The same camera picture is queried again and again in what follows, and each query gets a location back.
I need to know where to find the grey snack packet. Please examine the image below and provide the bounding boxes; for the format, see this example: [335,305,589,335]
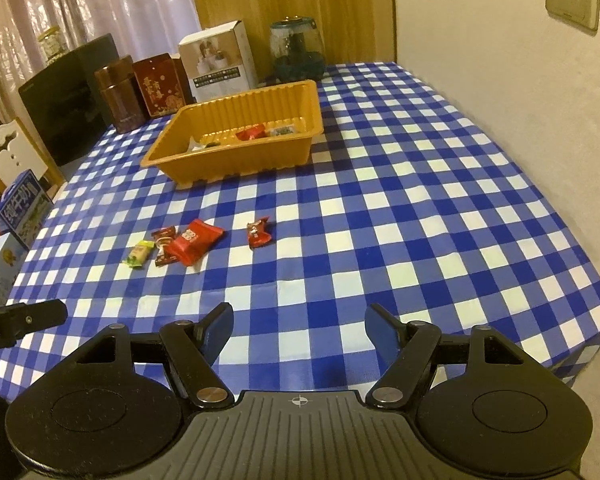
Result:
[266,125,297,136]

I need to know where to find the white curtain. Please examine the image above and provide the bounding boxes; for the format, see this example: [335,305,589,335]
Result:
[0,0,201,122]

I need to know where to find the glass jar with label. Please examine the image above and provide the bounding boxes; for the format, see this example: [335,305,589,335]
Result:
[36,25,69,65]

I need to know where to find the orange plastic tray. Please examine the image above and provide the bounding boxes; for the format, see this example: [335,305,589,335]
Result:
[140,80,324,188]

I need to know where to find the yellow green candy packet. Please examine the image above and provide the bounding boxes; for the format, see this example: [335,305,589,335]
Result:
[122,240,155,269]

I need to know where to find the blue white checkered tablecloth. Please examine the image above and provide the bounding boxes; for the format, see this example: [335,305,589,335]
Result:
[0,63,600,399]

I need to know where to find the large red candy packet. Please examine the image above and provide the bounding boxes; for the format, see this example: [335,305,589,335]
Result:
[164,219,225,266]

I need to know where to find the red orange candy packet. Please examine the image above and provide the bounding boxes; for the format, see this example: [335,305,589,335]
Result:
[235,124,268,142]

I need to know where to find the brown candy packet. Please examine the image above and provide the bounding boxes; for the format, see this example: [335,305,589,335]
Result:
[151,226,178,268]

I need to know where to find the white snack wrapper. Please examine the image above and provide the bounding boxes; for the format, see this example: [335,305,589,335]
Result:
[187,138,221,153]

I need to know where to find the green glass terrarium jar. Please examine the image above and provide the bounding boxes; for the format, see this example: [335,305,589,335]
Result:
[270,16,325,82]

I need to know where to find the white wooden chair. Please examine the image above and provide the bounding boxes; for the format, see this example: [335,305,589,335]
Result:
[0,119,48,186]

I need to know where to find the black appliance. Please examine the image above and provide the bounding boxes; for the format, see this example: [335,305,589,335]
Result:
[18,34,119,166]

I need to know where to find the dark red gift box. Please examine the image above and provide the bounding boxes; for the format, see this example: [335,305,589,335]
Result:
[132,53,195,118]

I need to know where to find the white product box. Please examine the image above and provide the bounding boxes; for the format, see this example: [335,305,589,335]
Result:
[178,21,258,102]

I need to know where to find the small red candy packet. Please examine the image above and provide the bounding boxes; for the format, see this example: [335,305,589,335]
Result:
[247,217,273,249]

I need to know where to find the brown cylindrical tin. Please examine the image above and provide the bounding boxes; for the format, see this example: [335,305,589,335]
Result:
[94,55,148,133]

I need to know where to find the blue milk carton box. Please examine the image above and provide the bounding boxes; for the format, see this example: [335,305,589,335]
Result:
[0,169,53,249]

